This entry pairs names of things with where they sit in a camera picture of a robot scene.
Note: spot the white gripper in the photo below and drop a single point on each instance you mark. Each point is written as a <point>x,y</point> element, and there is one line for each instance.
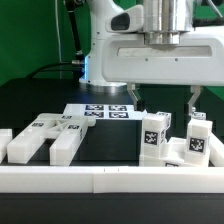
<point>197,60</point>

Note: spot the white chair seat part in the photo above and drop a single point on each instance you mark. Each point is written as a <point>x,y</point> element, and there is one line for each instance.
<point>174,155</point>

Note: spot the white chair back frame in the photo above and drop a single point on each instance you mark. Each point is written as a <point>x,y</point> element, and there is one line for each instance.
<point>67,131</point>

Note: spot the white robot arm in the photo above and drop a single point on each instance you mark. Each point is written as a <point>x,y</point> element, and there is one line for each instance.
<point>163,42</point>

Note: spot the white tagged cube far right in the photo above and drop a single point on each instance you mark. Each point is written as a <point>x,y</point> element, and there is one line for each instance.
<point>199,115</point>

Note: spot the white marker sheet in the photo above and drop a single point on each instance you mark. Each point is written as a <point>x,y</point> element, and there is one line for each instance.
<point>105,111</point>

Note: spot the white block left edge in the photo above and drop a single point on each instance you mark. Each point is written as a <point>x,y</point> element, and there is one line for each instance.
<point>5,138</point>

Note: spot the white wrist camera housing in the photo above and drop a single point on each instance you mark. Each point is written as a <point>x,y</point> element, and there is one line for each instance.
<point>128,21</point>

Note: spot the white obstacle wall bar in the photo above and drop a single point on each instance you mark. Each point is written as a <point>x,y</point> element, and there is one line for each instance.
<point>216,151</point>

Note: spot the white front rail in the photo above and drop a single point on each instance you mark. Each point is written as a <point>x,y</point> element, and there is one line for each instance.
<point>37,179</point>

